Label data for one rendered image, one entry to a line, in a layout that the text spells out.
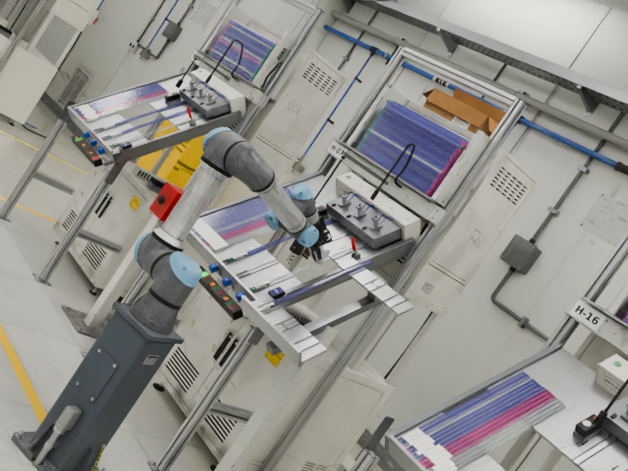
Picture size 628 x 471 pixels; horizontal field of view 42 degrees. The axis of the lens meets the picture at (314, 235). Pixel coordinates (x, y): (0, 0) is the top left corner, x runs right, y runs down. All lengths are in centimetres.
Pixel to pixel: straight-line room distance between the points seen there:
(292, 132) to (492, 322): 154
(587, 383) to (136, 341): 140
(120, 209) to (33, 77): 310
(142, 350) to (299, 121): 227
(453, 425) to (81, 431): 114
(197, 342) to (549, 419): 166
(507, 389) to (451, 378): 211
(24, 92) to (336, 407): 470
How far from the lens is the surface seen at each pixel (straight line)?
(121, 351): 262
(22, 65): 736
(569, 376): 275
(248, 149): 256
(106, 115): 455
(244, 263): 320
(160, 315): 260
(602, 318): 279
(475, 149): 325
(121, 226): 441
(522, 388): 266
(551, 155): 494
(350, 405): 358
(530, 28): 550
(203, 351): 360
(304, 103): 453
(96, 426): 271
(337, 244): 326
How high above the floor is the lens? 130
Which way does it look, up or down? 5 degrees down
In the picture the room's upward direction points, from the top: 34 degrees clockwise
